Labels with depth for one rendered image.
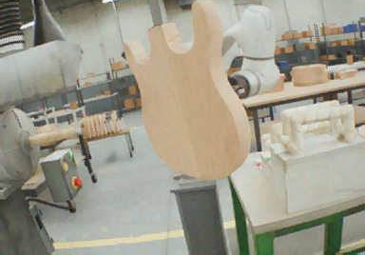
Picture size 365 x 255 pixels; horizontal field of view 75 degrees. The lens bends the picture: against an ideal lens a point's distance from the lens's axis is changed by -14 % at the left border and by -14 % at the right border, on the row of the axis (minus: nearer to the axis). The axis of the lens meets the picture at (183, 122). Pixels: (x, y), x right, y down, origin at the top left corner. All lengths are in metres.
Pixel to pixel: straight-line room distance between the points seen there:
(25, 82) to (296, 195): 0.82
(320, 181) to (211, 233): 1.10
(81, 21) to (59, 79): 12.04
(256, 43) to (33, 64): 0.65
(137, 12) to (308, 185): 11.69
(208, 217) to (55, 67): 1.29
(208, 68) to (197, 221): 1.30
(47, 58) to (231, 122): 0.50
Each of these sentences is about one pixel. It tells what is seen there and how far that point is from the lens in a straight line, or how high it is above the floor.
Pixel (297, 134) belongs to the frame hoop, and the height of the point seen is 1.16.
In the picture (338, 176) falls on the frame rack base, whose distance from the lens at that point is 0.85.
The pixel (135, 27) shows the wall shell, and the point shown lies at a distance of 12.12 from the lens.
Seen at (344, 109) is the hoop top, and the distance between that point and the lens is 0.81.
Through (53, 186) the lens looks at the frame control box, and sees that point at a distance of 1.29.
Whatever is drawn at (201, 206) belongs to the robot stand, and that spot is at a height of 0.56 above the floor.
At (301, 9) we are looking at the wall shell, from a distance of 13.30.
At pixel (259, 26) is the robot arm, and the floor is 1.47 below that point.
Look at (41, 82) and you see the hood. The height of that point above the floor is 1.43.
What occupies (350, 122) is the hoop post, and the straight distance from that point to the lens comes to 0.83.
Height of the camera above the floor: 1.39
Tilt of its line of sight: 12 degrees down
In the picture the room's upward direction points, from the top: 11 degrees counter-clockwise
